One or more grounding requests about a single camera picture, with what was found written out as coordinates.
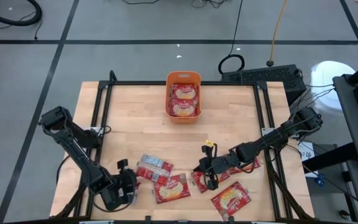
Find black hanging cable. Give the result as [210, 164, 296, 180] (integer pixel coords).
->
[217, 0, 246, 75]

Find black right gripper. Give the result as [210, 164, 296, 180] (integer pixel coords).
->
[193, 144, 237, 191]

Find black arm base cable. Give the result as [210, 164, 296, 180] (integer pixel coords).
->
[55, 144, 85, 185]

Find black left wrist camera cable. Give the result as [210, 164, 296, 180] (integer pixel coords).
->
[91, 174, 138, 214]

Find white paper sheet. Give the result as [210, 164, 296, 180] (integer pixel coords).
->
[296, 140, 316, 162]

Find orange plastic basket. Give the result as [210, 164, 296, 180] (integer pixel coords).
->
[165, 71, 203, 124]

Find black vacuum hose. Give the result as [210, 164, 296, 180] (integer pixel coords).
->
[0, 0, 43, 27]

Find black cart beam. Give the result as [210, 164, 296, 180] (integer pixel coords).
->
[301, 141, 358, 174]

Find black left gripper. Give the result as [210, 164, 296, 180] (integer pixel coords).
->
[99, 159, 136, 212]

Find yellow hanging cable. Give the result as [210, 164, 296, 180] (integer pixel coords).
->
[266, 0, 289, 68]

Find black floor cable bundle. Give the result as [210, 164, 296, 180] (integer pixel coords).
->
[190, 0, 231, 9]

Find black metal table frame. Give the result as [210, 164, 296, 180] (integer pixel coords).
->
[51, 70, 316, 224]

